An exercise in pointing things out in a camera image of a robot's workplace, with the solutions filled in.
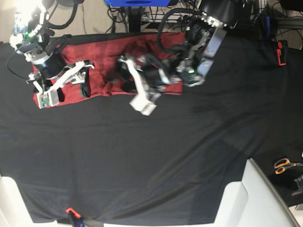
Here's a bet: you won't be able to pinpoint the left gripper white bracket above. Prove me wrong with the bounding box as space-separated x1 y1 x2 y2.
106 53 182 116

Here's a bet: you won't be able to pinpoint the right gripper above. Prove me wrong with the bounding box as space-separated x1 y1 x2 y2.
29 60 95 109

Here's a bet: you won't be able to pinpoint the red long-sleeve T-shirt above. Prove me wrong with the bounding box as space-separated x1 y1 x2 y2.
32 32 187 109

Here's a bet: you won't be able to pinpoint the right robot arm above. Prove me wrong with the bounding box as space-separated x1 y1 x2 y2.
9 0 95 109

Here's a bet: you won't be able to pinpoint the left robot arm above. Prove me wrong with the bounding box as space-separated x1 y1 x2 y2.
113 0 246 116

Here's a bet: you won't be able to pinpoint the black table cloth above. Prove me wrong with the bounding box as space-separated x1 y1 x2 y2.
0 37 303 226

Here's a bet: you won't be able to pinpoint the blue plastic bin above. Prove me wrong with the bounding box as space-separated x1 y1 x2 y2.
105 0 170 7

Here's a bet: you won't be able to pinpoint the orange blue clamp bottom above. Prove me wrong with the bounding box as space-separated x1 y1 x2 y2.
65 207 86 227

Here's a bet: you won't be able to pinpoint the blue clamp at right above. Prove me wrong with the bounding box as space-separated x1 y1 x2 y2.
262 16 271 41

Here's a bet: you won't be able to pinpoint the orange black clamp right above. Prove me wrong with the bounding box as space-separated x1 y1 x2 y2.
276 40 288 66

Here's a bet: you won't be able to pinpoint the black camera stand post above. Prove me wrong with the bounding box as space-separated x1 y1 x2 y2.
126 6 145 33

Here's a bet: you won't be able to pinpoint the white left table frame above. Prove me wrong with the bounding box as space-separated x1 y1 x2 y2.
0 176 58 227

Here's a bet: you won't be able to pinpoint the white table frame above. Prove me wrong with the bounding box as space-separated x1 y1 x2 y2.
214 158 299 227
0 176 58 227

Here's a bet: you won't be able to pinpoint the white right table frame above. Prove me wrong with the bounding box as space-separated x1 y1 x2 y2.
214 158 299 227

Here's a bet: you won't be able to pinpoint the yellow-handled scissors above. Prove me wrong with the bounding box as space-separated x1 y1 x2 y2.
274 158 303 175

